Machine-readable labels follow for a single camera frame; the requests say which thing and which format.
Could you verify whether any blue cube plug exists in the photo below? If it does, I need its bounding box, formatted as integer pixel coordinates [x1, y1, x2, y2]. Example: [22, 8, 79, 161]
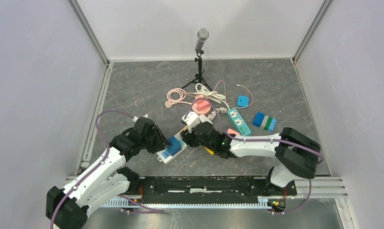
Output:
[166, 136, 182, 156]

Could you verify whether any yellow cube plug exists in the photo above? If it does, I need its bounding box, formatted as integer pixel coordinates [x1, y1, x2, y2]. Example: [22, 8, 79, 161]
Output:
[205, 147, 214, 155]

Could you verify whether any pink cube plug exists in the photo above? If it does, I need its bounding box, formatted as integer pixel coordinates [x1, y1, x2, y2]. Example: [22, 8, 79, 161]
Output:
[227, 128, 240, 135]

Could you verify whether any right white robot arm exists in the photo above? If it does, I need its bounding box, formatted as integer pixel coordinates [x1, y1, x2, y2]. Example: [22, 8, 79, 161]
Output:
[181, 122, 323, 195]

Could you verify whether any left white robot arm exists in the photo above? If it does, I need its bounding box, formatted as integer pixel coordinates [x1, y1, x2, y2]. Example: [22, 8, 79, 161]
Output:
[46, 117, 170, 229]

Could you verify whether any round pink socket base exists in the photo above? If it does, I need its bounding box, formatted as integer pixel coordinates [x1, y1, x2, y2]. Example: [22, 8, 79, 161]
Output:
[192, 98, 212, 115]

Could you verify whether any white power strip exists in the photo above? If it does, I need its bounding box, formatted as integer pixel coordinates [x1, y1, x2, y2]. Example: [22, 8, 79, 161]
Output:
[156, 126, 188, 164]

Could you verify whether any pink adapter on round base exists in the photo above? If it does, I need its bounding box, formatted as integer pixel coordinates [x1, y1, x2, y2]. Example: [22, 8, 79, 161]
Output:
[193, 99, 211, 112]

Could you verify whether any teal power strip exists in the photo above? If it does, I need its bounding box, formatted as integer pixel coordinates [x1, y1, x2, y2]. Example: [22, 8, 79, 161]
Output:
[227, 108, 252, 136]

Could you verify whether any black tripod stand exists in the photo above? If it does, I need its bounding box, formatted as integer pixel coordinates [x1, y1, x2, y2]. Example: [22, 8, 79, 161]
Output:
[182, 50, 211, 90]

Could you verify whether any blue green toy block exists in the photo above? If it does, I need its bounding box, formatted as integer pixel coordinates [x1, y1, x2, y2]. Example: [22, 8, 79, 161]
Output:
[253, 112, 277, 132]

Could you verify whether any silver microphone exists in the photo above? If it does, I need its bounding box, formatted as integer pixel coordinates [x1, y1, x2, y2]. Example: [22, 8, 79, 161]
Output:
[195, 28, 209, 52]

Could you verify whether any white strip cord with plug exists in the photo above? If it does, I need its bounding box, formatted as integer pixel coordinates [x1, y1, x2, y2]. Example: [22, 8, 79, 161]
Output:
[206, 107, 228, 121]

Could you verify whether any white coiled cable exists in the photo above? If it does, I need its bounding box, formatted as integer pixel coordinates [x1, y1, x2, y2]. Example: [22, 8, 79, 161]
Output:
[192, 83, 227, 110]

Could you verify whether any pink coiled cable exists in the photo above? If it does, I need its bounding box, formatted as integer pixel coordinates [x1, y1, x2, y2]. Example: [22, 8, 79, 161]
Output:
[164, 88, 194, 109]

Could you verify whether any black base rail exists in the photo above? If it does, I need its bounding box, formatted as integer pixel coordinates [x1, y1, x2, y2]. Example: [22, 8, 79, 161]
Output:
[125, 176, 297, 204]

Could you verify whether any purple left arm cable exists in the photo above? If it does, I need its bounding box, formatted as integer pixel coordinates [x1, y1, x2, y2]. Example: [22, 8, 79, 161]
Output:
[49, 110, 137, 229]

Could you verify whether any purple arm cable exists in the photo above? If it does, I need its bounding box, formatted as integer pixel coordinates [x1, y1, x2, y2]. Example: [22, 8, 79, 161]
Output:
[49, 110, 137, 229]
[184, 101, 322, 214]

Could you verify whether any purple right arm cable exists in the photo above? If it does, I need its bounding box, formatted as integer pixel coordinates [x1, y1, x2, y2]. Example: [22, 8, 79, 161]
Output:
[184, 101, 322, 214]

